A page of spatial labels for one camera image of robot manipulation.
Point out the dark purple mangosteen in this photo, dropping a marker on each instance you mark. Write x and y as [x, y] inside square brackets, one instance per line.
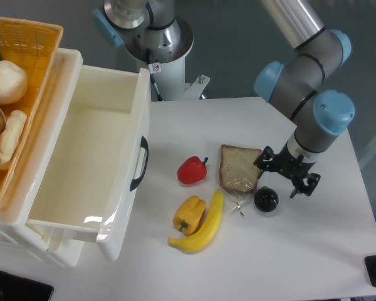
[266, 199]

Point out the black device bottom left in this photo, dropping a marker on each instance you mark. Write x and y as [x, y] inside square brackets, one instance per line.
[13, 287]

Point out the white plastic drawer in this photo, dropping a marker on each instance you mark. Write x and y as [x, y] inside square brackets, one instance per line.
[99, 159]

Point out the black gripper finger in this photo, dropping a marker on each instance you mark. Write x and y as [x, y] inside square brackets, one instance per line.
[304, 184]
[265, 161]

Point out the long white bread roll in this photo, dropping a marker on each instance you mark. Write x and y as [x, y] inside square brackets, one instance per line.
[9, 138]

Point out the round white bun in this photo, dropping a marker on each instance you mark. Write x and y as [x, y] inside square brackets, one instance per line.
[13, 82]

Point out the white plastic drawer cabinet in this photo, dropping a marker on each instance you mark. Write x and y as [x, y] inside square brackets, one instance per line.
[20, 238]

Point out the yellow banana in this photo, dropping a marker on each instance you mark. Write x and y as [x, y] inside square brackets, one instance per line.
[206, 232]

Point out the orange plastic basket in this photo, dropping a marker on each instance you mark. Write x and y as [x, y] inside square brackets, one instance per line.
[27, 50]

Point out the yellow bell pepper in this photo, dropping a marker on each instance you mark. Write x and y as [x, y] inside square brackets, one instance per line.
[189, 215]

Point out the red bell pepper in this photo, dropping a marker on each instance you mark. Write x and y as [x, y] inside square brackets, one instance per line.
[192, 170]

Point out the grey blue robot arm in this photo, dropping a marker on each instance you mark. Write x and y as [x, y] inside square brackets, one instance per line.
[320, 117]

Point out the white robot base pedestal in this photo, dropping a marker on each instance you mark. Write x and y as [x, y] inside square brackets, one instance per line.
[163, 53]

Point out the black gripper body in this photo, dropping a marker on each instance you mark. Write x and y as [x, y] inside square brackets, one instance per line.
[289, 166]

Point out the bread slice in plastic bag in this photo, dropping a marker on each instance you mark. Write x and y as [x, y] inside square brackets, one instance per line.
[238, 176]

